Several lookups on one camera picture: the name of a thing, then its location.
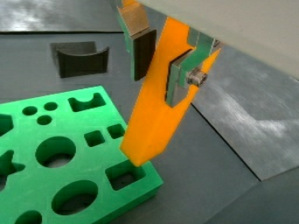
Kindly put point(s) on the black curved fixture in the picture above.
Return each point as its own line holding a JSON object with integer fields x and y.
{"x": 79, "y": 58}

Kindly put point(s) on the green foam shape board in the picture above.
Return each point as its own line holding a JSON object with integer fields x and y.
{"x": 64, "y": 175}

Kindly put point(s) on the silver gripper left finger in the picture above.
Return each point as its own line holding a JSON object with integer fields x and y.
{"x": 140, "y": 36}

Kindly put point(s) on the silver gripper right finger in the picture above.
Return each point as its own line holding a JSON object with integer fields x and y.
{"x": 186, "y": 68}

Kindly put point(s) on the yellow rectangular block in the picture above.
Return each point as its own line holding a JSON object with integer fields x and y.
{"x": 154, "y": 120}

